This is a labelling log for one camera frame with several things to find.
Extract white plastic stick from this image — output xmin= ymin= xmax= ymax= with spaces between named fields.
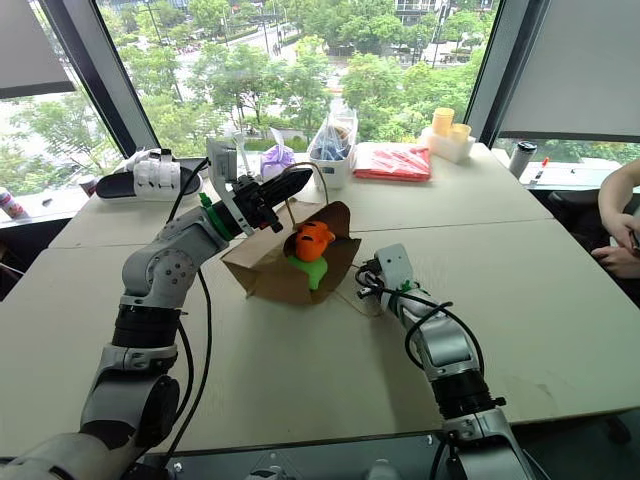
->
xmin=231 ymin=128 xmax=252 ymax=177

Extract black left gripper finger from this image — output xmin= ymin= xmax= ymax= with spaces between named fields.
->
xmin=272 ymin=177 xmax=310 ymax=206
xmin=260 ymin=167 xmax=315 ymax=194

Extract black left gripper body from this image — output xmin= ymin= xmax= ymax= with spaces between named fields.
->
xmin=231 ymin=174 xmax=285 ymax=234

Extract person right hand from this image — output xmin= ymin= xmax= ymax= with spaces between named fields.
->
xmin=601 ymin=211 xmax=640 ymax=251

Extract grey tumbler with black lid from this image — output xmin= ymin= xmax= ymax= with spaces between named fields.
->
xmin=508 ymin=141 xmax=538 ymax=180

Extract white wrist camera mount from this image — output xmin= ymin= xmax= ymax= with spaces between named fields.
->
xmin=374 ymin=243 xmax=417 ymax=297
xmin=205 ymin=137 xmax=255 ymax=237

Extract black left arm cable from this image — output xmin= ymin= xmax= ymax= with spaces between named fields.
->
xmin=158 ymin=156 xmax=214 ymax=472

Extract tall yellow cup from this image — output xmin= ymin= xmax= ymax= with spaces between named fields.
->
xmin=431 ymin=107 xmax=455 ymax=137

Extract dark plate with screws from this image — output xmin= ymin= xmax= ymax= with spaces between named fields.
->
xmin=133 ymin=430 xmax=454 ymax=480

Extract dark window frame pillar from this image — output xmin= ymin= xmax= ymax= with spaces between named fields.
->
xmin=464 ymin=0 xmax=526 ymax=147
xmin=38 ymin=0 xmax=160 ymax=157

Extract white printed can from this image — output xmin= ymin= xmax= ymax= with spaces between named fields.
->
xmin=0 ymin=186 xmax=30 ymax=222

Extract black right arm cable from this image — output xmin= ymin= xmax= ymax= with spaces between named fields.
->
xmin=403 ymin=287 xmax=487 ymax=382

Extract green plush toy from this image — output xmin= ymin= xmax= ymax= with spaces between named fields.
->
xmin=282 ymin=235 xmax=330 ymax=292

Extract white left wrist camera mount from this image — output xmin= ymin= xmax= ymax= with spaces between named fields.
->
xmin=205 ymin=137 xmax=255 ymax=237

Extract person left hand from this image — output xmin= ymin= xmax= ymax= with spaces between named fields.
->
xmin=591 ymin=245 xmax=640 ymax=279

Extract brown paper bag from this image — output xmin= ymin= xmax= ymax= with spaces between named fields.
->
xmin=220 ymin=161 xmax=387 ymax=319

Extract white bin with blue items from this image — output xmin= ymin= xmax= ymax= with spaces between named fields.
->
xmin=306 ymin=107 xmax=359 ymax=190

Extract purple plastic bag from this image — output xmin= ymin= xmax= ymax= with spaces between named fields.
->
xmin=259 ymin=127 xmax=297 ymax=182

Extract white plastic box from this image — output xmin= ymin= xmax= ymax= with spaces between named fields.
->
xmin=418 ymin=124 xmax=477 ymax=165

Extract red folded plastic bags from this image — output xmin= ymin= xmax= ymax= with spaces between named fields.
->
xmin=352 ymin=143 xmax=433 ymax=183

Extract grey roller blind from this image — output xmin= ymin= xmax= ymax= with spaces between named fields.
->
xmin=0 ymin=0 xmax=77 ymax=100
xmin=497 ymin=0 xmax=640 ymax=144

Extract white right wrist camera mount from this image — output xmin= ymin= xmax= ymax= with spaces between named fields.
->
xmin=374 ymin=243 xmax=417 ymax=297

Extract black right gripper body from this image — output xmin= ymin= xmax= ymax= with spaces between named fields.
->
xmin=355 ymin=256 xmax=385 ymax=302

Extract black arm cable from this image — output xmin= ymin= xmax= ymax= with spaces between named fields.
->
xmin=403 ymin=287 xmax=487 ymax=382
xmin=158 ymin=156 xmax=214 ymax=472

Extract orange plush toy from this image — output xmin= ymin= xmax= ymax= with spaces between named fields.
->
xmin=294 ymin=220 xmax=336 ymax=263

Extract black and white slipper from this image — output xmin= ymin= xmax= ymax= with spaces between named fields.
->
xmin=94 ymin=147 xmax=204 ymax=203

